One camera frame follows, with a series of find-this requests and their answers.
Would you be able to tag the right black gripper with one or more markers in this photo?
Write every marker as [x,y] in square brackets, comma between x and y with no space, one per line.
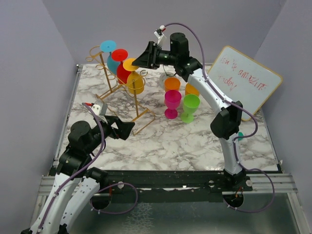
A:
[148,58]

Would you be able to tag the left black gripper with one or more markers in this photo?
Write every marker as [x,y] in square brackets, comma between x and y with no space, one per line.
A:
[124,128]

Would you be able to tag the yellow wine glass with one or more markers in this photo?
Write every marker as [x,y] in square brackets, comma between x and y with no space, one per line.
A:
[189,89]
[135,81]

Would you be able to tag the gold wire glass rack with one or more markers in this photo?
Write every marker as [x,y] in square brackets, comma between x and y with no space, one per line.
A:
[119,100]

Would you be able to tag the orange wine glass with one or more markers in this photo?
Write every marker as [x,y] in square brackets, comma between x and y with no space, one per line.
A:
[171,83]

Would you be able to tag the pink wine glass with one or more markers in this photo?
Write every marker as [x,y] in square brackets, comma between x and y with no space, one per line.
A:
[172,101]

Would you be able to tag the yellow wine glass front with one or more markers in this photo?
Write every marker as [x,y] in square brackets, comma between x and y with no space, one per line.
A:
[189,89]

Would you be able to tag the green wine glass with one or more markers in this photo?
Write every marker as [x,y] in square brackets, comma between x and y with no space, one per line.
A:
[191,103]

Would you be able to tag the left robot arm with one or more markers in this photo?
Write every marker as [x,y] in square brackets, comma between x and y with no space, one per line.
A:
[74,183]

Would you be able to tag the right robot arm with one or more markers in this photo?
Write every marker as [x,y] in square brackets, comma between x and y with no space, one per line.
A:
[227,120]

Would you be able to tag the red wine glass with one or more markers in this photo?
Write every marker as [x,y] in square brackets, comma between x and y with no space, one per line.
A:
[120,55]

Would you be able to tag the cyan wine glass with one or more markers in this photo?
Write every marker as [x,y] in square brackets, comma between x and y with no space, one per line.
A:
[109,47]

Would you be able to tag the clear tape roll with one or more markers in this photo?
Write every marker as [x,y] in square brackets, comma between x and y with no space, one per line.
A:
[162,78]

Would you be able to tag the yellow framed whiteboard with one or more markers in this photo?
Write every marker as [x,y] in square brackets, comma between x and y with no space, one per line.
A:
[241,78]

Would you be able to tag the green grey eraser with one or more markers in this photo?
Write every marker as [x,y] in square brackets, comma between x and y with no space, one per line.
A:
[240,136]

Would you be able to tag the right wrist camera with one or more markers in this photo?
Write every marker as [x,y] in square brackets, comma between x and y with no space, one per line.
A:
[159,33]

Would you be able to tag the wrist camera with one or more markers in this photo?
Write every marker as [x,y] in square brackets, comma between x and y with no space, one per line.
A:
[99,108]
[159,33]

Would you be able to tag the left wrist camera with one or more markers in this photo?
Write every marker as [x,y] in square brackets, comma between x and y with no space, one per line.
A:
[99,108]

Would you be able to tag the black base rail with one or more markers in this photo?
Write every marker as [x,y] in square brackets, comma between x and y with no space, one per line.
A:
[167,186]

